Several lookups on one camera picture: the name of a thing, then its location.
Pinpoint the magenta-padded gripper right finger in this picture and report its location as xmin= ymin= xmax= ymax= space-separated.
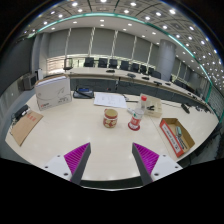
xmin=131 ymin=142 xmax=184 ymax=186

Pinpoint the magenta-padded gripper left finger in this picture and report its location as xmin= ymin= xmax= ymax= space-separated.
xmin=40 ymin=142 xmax=92 ymax=186

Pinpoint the clear bottle with red cap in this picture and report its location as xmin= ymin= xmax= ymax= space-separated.
xmin=128 ymin=94 xmax=148 ymax=131

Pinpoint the open brown cardboard box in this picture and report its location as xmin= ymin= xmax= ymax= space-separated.
xmin=158 ymin=117 xmax=196 ymax=158

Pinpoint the beige plastic organizer tray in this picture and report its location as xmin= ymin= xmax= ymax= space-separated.
xmin=139 ymin=93 xmax=163 ymax=118

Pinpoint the red and cream mug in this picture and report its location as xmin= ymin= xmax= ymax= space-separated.
xmin=102 ymin=108 xmax=119 ymax=129

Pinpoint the flat brown cardboard sheet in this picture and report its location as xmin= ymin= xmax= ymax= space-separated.
xmin=10 ymin=110 xmax=44 ymax=147

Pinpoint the black desk microphone unit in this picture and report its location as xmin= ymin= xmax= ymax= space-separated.
xmin=180 ymin=103 xmax=191 ymax=114

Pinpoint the black conference microphone console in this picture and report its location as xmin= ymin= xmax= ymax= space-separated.
xmin=72 ymin=85 xmax=95 ymax=100

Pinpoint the white paper sheet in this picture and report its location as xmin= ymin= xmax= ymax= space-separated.
xmin=93 ymin=92 xmax=128 ymax=110

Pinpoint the white printed cardboard box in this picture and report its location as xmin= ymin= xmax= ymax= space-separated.
xmin=34 ymin=74 xmax=73 ymax=112

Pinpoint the black flat device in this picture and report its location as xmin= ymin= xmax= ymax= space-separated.
xmin=12 ymin=104 xmax=30 ymax=122

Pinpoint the long curved conference desk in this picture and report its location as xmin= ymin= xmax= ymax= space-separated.
xmin=68 ymin=66 xmax=221 ymax=114

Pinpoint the grey box monitor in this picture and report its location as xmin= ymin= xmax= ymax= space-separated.
xmin=22 ymin=73 xmax=38 ymax=92

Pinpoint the row of black office chairs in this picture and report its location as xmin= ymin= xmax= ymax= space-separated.
xmin=83 ymin=56 xmax=164 ymax=79

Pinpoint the group of ceiling lights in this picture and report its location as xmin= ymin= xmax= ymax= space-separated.
xmin=23 ymin=0 xmax=224 ymax=88

